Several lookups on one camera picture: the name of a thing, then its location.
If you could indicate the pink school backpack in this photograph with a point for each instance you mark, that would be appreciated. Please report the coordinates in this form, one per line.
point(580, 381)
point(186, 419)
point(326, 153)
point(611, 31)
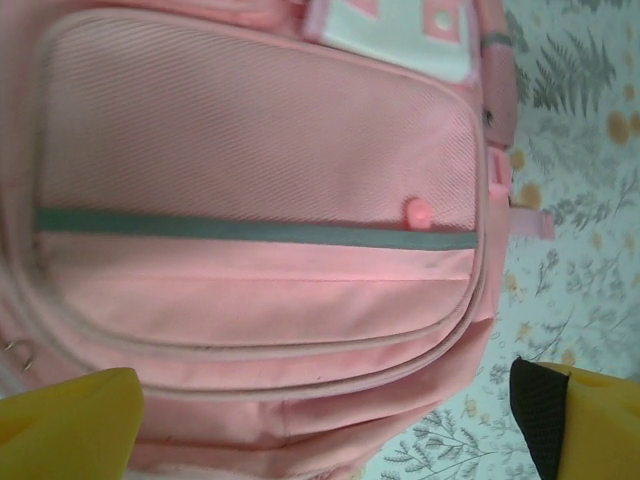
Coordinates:
point(250, 175)

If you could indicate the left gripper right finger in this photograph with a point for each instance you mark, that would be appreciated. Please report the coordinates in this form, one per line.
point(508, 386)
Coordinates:
point(595, 430)

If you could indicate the floral tablecloth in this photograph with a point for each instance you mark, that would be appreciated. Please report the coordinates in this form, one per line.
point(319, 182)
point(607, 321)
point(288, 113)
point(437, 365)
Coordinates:
point(580, 225)

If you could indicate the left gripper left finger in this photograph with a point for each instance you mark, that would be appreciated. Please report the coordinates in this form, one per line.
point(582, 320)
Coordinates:
point(60, 430)

